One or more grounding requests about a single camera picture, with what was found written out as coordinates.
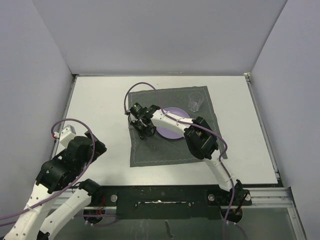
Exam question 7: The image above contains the grey cloth placemat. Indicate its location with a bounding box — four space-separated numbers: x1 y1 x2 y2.
128 86 222 167

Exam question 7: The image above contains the purple plastic plate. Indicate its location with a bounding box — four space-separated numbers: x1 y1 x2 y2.
156 107 190 140

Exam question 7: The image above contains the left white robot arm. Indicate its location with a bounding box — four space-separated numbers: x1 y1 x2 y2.
3 127 107 240

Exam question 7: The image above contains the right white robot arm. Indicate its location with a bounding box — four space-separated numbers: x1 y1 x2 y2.
124 103 249 205

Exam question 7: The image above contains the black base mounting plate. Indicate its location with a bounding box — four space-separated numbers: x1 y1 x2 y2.
84 185 252 220

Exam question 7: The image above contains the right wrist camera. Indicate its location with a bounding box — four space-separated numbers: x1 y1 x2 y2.
125 102 148 120

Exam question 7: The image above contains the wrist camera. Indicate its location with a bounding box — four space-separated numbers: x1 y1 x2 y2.
52 124 76 148
125 102 148 120

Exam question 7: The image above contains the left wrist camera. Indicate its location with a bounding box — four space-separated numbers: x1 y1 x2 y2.
52 124 76 148

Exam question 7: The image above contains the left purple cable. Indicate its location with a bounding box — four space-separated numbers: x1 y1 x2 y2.
0 117 121 227

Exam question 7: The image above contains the aluminium frame rail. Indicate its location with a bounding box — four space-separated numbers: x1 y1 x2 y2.
19 187 307 240

